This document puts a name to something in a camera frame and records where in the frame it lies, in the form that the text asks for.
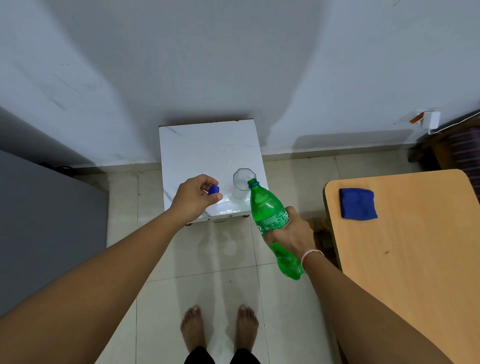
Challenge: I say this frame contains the person's left hand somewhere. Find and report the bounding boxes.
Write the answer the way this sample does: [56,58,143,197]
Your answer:
[169,174,224,224]

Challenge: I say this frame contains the person's right hand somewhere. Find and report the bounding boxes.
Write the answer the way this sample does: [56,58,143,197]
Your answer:
[264,206,317,262]

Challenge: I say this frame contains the green plastic soda bottle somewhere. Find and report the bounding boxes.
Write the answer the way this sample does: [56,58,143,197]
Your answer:
[247,178,304,281]

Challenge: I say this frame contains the person's left forearm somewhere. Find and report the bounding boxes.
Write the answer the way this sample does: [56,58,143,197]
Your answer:
[0,209,187,364]

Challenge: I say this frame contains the person's right forearm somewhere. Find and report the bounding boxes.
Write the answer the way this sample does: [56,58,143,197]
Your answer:
[303,252,454,364]

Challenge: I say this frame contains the small white marble table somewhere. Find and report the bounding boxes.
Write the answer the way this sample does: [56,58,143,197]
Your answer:
[158,119,269,225]

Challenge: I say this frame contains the clear drinking glass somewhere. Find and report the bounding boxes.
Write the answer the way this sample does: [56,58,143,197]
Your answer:
[232,168,257,200]

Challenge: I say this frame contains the red and white wrist thread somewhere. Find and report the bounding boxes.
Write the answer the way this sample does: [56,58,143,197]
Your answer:
[300,249,325,270]

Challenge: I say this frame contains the folded blue cloth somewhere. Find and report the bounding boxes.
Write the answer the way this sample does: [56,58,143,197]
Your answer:
[339,188,378,221]

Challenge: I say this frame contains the person's right foot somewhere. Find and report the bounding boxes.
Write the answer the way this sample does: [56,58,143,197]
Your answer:
[235,304,260,352]

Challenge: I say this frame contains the person's foot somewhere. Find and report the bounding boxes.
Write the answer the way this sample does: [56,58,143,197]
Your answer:
[235,304,260,352]
[180,305,207,353]

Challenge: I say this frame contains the light wooden table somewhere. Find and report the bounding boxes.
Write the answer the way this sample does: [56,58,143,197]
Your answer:
[323,169,480,364]

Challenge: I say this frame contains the person's left foot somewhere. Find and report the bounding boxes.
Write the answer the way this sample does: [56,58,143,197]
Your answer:
[180,305,207,353]

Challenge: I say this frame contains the dark wooden furniture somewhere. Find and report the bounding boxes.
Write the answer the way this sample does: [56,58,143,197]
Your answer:
[407,117,480,205]

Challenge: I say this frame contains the grey cabinet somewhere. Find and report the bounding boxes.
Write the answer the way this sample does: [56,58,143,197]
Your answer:
[0,150,110,317]

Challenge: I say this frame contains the white wall charger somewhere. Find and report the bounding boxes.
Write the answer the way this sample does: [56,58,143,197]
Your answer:
[409,109,442,131]

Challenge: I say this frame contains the white charger cable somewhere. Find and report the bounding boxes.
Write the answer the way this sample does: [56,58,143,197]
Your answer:
[428,111,480,135]

